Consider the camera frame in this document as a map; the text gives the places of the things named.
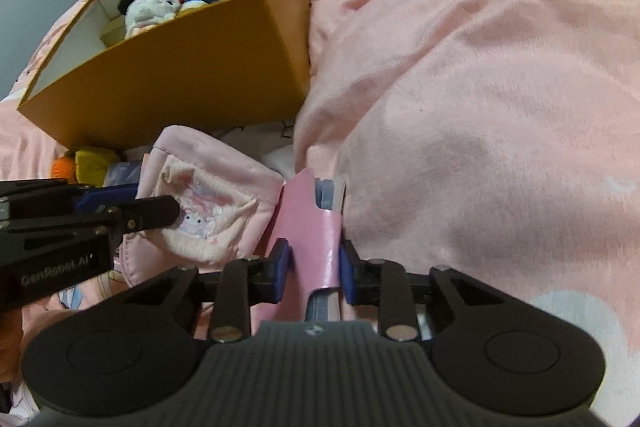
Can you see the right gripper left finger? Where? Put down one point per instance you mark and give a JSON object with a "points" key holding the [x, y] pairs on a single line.
{"points": [[243, 284]]}

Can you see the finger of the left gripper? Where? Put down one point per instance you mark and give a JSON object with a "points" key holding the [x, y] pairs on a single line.
{"points": [[142, 214], [99, 198]]}

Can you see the pink mini backpack pouch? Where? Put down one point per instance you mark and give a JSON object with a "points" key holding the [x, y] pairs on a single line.
{"points": [[226, 200]]}

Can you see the white seal plush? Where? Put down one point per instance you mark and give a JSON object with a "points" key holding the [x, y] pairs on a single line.
{"points": [[141, 15]]}

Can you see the orange cardboard box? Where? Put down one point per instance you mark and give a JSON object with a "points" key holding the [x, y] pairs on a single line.
{"points": [[231, 64]]}

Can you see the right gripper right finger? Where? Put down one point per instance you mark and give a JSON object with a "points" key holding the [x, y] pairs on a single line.
{"points": [[382, 284]]}

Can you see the orange yellow knitted toy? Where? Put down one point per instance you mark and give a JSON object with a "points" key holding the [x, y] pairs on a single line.
{"points": [[86, 165]]}

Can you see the pink sleeved small box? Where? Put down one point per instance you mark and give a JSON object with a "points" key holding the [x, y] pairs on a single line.
{"points": [[314, 235]]}

